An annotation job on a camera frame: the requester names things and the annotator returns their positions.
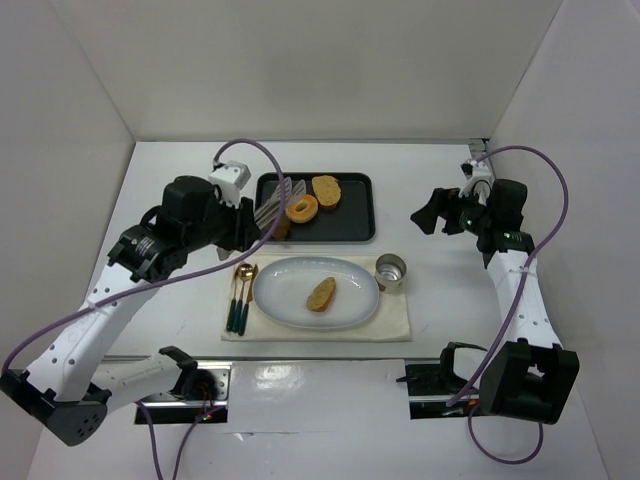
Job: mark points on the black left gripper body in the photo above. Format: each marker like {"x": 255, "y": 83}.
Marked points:
{"x": 245, "y": 225}

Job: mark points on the round bread slice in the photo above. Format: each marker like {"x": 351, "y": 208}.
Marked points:
{"x": 327, "y": 191}

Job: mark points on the metal cup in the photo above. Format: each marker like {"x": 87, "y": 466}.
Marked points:
{"x": 390, "y": 272}

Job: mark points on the metal tongs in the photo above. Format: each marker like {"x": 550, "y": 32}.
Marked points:
{"x": 271, "y": 210}

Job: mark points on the dark brown bread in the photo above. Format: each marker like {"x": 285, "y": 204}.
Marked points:
{"x": 282, "y": 230}

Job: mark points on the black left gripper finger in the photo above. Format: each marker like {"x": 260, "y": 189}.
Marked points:
{"x": 239, "y": 242}
{"x": 248, "y": 221}

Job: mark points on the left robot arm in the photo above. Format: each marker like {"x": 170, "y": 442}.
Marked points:
{"x": 63, "y": 388}

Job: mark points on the baguette bread slice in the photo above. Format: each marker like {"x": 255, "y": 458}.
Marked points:
{"x": 321, "y": 297}

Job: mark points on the light blue oval plate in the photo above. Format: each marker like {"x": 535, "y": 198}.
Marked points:
{"x": 283, "y": 287}

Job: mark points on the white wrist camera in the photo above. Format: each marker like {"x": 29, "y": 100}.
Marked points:
{"x": 231, "y": 178}
{"x": 479, "y": 179}

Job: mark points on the gold spoon green handle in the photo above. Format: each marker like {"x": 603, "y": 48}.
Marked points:
{"x": 245, "y": 275}

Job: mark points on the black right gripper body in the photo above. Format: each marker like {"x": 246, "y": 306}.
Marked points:
{"x": 451, "y": 214}

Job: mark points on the glazed bagel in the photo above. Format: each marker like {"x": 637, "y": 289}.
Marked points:
{"x": 304, "y": 210}

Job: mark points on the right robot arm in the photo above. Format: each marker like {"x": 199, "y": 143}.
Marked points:
{"x": 525, "y": 374}

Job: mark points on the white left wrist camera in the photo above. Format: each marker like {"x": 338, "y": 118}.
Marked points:
{"x": 231, "y": 178}

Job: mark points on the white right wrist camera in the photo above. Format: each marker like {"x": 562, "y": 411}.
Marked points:
{"x": 479, "y": 179}

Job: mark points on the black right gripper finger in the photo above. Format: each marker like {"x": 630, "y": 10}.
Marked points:
{"x": 443, "y": 198}
{"x": 427, "y": 217}

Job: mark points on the gold fork green handle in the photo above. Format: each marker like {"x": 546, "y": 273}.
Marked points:
{"x": 232, "y": 306}

